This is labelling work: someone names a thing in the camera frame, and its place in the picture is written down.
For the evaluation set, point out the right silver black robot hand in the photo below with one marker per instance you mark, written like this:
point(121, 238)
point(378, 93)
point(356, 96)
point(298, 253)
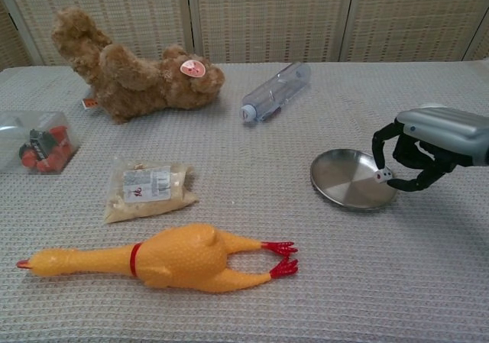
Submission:
point(447, 129)

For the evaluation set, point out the small white die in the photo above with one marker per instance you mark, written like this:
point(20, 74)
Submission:
point(383, 176)

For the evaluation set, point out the round metal plate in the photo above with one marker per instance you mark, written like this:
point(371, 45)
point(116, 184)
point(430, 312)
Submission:
point(344, 178)

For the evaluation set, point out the woven folding screen panel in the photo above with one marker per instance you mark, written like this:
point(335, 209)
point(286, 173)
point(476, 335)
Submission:
point(267, 14)
point(114, 7)
point(481, 45)
point(15, 45)
point(412, 14)

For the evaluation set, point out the clear plastic water bottle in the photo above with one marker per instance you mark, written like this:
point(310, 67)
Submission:
point(275, 91)

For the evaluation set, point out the beige woven tablecloth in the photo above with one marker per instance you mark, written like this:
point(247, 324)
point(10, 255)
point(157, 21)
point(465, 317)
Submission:
point(244, 312)

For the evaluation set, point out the yellow rubber chicken toy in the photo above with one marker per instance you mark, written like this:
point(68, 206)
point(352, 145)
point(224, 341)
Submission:
point(183, 259)

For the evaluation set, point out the clear bag of snacks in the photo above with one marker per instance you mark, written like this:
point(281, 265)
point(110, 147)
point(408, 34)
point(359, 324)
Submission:
point(149, 190)

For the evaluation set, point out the brown teddy bear plush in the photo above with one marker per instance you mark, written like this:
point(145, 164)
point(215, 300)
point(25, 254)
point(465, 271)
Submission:
point(145, 79)

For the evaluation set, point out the clear box with red items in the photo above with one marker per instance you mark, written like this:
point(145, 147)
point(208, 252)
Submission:
point(42, 148)

